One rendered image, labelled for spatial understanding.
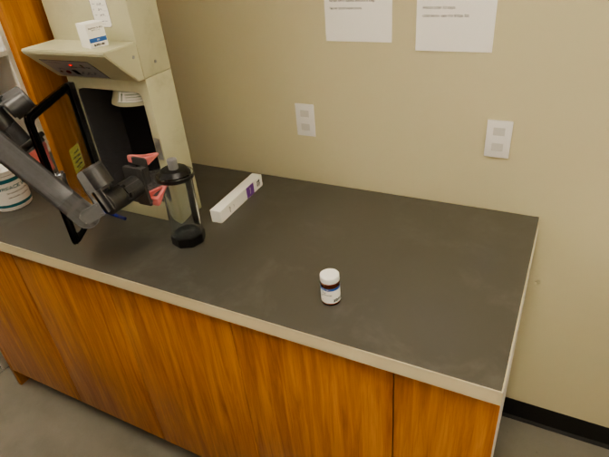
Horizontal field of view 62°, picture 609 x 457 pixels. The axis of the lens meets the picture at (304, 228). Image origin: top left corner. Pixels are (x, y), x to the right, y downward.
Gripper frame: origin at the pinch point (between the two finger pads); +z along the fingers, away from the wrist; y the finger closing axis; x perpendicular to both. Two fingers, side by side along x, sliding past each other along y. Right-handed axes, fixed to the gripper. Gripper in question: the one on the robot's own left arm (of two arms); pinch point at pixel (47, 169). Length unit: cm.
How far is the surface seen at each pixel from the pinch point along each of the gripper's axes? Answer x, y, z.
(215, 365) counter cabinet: 31, -15, 67
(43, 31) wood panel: -25.9, -15.0, -28.9
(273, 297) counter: 37, -45, 50
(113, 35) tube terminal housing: -9.9, -37.3, -17.8
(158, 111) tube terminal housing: -7.6, -34.9, 4.4
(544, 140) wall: 8, -126, 64
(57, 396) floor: -22, 94, 88
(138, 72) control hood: -4.4, -38.4, -7.3
